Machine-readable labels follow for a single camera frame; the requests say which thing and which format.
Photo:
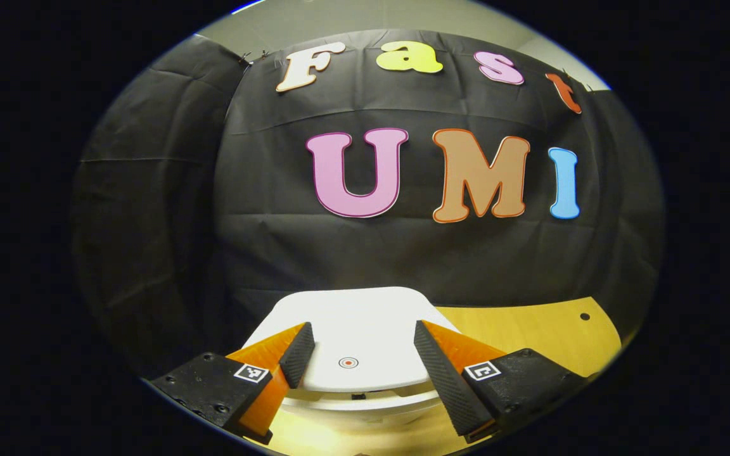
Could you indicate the black backdrop cloth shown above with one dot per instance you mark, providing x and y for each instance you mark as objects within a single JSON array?
[{"x": 162, "y": 221}]

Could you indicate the wooden desktop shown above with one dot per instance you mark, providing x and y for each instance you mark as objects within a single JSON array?
[{"x": 530, "y": 335}]

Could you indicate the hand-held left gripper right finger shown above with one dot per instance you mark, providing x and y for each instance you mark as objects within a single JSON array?
[{"x": 444, "y": 383}]

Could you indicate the white desktop garbage bin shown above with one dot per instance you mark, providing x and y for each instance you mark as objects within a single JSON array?
[{"x": 365, "y": 323}]

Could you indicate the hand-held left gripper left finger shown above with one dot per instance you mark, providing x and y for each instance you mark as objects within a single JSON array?
[{"x": 300, "y": 354}]

